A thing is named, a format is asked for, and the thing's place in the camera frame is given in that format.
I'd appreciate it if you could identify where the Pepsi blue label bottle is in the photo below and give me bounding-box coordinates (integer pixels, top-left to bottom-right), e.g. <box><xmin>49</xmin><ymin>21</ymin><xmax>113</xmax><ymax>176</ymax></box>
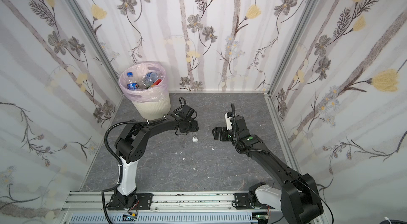
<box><xmin>126</xmin><ymin>72</ymin><xmax>139</xmax><ymax>90</ymax></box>

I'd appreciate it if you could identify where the orange red label bottle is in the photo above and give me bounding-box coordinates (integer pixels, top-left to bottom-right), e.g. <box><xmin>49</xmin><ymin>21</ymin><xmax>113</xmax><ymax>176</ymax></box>
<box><xmin>151</xmin><ymin>79</ymin><xmax>162</xmax><ymax>88</ymax></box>

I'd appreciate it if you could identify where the Pocari Sweat bottle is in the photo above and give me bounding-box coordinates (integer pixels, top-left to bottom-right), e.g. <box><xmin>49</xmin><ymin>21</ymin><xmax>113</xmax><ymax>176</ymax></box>
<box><xmin>141</xmin><ymin>71</ymin><xmax>163</xmax><ymax>88</ymax></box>

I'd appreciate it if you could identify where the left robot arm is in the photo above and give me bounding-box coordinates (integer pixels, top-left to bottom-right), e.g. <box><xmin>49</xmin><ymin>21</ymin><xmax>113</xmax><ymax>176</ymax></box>
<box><xmin>102</xmin><ymin>104</ymin><xmax>199</xmax><ymax>210</ymax></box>

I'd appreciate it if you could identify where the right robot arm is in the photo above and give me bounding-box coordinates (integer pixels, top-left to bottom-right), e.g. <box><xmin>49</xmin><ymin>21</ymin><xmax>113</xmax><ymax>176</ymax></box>
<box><xmin>212</xmin><ymin>112</ymin><xmax>324</xmax><ymax>224</ymax></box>

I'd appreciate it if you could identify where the cream waste bin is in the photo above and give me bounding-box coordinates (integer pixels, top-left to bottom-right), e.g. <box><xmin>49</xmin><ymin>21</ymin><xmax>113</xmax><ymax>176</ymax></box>
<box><xmin>132</xmin><ymin>93</ymin><xmax>171</xmax><ymax>120</ymax></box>

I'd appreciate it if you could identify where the pink bin liner bag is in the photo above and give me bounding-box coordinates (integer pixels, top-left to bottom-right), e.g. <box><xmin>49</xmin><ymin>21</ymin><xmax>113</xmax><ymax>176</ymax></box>
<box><xmin>118</xmin><ymin>61</ymin><xmax>169</xmax><ymax>103</ymax></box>

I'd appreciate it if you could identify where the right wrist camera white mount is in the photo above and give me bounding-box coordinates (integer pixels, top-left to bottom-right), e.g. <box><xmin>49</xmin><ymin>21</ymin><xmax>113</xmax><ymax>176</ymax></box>
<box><xmin>224</xmin><ymin>112</ymin><xmax>233</xmax><ymax>131</ymax></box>

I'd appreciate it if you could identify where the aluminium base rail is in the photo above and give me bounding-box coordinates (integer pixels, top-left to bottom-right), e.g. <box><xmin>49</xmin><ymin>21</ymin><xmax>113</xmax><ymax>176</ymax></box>
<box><xmin>60</xmin><ymin>190</ymin><xmax>322</xmax><ymax>215</ymax></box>

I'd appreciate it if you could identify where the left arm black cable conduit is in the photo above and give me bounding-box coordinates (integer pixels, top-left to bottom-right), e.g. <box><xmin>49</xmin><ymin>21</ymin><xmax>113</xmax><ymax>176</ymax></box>
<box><xmin>101</xmin><ymin>118</ymin><xmax>150</xmax><ymax>224</ymax></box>

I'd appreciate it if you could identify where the white slotted cable duct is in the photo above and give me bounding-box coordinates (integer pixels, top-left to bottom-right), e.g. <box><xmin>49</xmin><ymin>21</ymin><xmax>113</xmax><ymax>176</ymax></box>
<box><xmin>68</xmin><ymin>212</ymin><xmax>258</xmax><ymax>224</ymax></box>

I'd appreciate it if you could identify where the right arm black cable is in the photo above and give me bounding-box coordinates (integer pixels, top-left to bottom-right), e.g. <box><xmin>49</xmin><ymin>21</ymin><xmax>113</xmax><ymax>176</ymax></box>
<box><xmin>298</xmin><ymin>179</ymin><xmax>335</xmax><ymax>224</ymax></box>

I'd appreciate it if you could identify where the aluminium corner frame post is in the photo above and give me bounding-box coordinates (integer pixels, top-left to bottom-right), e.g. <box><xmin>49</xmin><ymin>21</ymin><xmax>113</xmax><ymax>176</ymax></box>
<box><xmin>266</xmin><ymin>0</ymin><xmax>319</xmax><ymax>97</ymax></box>

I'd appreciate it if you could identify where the left aluminium corner post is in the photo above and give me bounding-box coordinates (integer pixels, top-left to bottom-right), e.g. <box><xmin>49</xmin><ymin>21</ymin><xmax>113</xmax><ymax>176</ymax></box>
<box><xmin>64</xmin><ymin>0</ymin><xmax>123</xmax><ymax>95</ymax></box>

